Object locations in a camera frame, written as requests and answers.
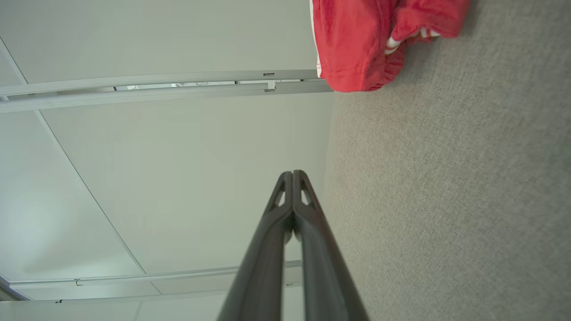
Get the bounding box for aluminium partition post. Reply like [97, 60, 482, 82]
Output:
[0, 260, 304, 305]
[0, 69, 334, 114]

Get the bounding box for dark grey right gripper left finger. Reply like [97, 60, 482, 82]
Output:
[217, 171, 294, 321]

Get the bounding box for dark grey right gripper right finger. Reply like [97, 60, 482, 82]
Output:
[293, 170, 369, 321]

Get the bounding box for grey fabric sofa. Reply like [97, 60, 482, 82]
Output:
[323, 0, 571, 321]

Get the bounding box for red shorts with white stripes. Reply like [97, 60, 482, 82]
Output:
[310, 0, 472, 93]

